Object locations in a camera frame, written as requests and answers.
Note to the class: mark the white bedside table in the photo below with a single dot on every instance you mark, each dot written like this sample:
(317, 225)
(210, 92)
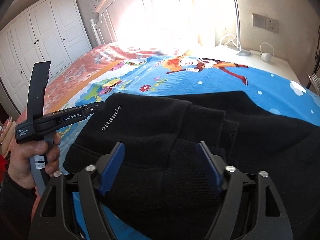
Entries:
(276, 65)

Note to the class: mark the wall socket panel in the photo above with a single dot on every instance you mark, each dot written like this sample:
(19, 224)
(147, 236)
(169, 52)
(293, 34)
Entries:
(266, 23)

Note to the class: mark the white headboard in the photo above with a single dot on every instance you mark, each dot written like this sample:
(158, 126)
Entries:
(147, 23)

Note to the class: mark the white power adapter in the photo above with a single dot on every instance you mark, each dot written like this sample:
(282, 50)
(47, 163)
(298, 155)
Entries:
(266, 57)

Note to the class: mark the blue cartoon bed sheet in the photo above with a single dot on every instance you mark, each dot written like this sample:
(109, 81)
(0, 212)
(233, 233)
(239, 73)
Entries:
(161, 107)

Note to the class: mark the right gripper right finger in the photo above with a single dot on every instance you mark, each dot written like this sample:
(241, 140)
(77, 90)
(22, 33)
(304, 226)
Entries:
(248, 205)

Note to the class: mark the pink floral bedspread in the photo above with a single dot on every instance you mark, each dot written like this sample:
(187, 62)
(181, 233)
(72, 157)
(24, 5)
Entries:
(91, 65)

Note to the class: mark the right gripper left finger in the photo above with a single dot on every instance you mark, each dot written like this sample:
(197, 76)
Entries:
(55, 216)

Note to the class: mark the dark sleeve left forearm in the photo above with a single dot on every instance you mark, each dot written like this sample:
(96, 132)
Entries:
(16, 208)

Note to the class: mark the white wardrobe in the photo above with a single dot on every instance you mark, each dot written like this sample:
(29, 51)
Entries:
(48, 30)

